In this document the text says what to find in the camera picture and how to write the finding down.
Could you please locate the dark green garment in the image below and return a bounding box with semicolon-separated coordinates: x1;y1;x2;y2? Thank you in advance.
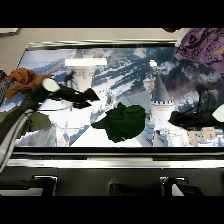
90;101;147;144

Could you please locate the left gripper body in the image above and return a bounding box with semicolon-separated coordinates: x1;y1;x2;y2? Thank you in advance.
53;86;86;103

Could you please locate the purple printed garment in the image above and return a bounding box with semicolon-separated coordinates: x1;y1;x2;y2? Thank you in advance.
174;28;224;73

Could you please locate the olive green garment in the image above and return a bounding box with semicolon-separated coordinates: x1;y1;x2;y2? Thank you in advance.
0;110;53;134

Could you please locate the silver frame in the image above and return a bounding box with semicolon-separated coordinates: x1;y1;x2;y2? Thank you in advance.
0;155;224;197

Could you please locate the orange garment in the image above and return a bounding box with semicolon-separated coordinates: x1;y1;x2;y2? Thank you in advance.
5;67;52;100

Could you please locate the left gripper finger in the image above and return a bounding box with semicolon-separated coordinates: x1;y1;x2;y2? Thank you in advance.
71;100;93;110
79;87;101;102

